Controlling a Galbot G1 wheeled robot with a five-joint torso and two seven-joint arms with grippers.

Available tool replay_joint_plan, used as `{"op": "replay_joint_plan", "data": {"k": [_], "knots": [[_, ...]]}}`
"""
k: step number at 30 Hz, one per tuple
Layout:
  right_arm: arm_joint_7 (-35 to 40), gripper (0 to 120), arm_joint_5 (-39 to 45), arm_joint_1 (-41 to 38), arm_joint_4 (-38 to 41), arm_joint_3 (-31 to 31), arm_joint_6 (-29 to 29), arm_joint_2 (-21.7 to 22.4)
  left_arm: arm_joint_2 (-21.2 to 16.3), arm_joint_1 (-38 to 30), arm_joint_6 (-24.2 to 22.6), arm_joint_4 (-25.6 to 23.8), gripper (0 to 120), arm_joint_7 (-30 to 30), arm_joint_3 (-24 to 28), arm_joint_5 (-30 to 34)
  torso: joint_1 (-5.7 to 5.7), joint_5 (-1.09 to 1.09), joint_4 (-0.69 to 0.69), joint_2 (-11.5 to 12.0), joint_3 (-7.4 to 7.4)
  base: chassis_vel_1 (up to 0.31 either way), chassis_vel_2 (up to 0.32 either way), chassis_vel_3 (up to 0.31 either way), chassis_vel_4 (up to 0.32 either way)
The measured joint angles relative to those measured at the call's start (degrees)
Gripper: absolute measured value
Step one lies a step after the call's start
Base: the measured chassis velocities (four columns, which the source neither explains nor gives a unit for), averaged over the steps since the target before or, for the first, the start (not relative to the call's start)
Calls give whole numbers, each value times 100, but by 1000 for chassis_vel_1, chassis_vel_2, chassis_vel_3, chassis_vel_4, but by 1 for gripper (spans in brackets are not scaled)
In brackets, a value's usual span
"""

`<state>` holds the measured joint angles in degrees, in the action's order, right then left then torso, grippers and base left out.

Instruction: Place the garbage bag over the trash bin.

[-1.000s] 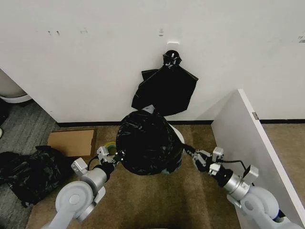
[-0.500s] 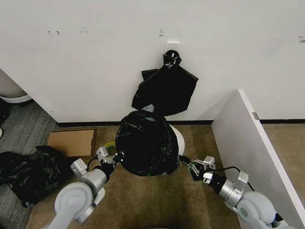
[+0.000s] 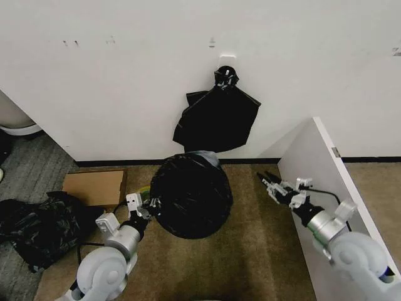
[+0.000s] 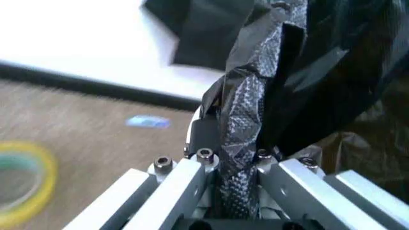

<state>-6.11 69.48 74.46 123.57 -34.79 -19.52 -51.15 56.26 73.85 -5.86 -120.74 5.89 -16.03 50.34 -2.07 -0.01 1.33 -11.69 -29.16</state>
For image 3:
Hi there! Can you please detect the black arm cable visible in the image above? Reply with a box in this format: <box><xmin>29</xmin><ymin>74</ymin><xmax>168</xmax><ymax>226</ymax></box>
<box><xmin>307</xmin><ymin>187</ymin><xmax>352</xmax><ymax>233</ymax></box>
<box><xmin>75</xmin><ymin>200</ymin><xmax>130</xmax><ymax>270</ymax></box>

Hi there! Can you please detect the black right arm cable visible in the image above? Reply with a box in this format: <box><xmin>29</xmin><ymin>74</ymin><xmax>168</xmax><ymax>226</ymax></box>
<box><xmin>307</xmin><ymin>187</ymin><xmax>352</xmax><ymax>233</ymax></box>

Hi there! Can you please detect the black bag clip hanger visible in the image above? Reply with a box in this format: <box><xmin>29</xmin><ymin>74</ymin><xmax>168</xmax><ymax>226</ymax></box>
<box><xmin>214</xmin><ymin>65</ymin><xmax>241</xmax><ymax>90</ymax></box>

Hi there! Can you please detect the white adhesive wall plate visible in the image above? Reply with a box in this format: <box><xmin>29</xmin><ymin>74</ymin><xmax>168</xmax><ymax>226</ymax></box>
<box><xmin>219</xmin><ymin>53</ymin><xmax>237</xmax><ymax>68</ymax></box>

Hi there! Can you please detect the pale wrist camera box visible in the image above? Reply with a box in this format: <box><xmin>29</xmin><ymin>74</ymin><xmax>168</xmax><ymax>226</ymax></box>
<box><xmin>296</xmin><ymin>177</ymin><xmax>314</xmax><ymax>191</ymax></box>
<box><xmin>126</xmin><ymin>193</ymin><xmax>142</xmax><ymax>218</ymax></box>

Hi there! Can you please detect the flat hanging black garbage bag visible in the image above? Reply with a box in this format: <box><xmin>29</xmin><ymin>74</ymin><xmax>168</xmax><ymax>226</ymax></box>
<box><xmin>172</xmin><ymin>85</ymin><xmax>263</xmax><ymax>154</ymax></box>

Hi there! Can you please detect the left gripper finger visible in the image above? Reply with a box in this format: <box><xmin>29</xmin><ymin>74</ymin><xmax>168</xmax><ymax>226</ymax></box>
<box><xmin>141</xmin><ymin>207</ymin><xmax>162</xmax><ymax>219</ymax></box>
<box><xmin>142</xmin><ymin>196</ymin><xmax>161</xmax><ymax>209</ymax></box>

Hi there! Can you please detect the black garbage bag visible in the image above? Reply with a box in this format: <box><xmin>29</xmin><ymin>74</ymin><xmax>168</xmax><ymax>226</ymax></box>
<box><xmin>150</xmin><ymin>153</ymin><xmax>234</xmax><ymax>241</ymax></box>
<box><xmin>172</xmin><ymin>85</ymin><xmax>263</xmax><ymax>154</ymax></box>

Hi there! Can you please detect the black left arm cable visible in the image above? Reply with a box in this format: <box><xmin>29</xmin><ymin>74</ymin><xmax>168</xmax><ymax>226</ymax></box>
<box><xmin>75</xmin><ymin>200</ymin><xmax>130</xmax><ymax>270</ymax></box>

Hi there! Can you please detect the grey trash bin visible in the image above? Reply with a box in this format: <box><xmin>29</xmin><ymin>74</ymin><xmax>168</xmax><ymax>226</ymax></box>
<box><xmin>187</xmin><ymin>150</ymin><xmax>221</xmax><ymax>169</ymax></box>

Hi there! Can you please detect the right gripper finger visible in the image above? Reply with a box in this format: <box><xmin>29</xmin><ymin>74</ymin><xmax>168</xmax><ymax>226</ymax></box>
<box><xmin>256</xmin><ymin>171</ymin><xmax>297</xmax><ymax>206</ymax></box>
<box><xmin>264</xmin><ymin>170</ymin><xmax>302</xmax><ymax>196</ymax></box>

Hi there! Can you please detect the brown cardboard box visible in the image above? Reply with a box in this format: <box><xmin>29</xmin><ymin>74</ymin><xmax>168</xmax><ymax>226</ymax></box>
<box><xmin>61</xmin><ymin>169</ymin><xmax>128</xmax><ymax>208</ymax></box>

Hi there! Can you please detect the white partition panel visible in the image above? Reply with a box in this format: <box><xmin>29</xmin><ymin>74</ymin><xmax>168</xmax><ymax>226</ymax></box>
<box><xmin>277</xmin><ymin>116</ymin><xmax>401</xmax><ymax>301</ymax></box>

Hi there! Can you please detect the crumpled black plastic bag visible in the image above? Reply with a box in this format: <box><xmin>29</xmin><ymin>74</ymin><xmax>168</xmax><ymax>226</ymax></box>
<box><xmin>0</xmin><ymin>190</ymin><xmax>106</xmax><ymax>273</ymax></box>

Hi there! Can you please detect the white round container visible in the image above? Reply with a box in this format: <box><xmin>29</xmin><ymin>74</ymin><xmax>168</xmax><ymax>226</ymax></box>
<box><xmin>0</xmin><ymin>90</ymin><xmax>43</xmax><ymax>137</ymax></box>

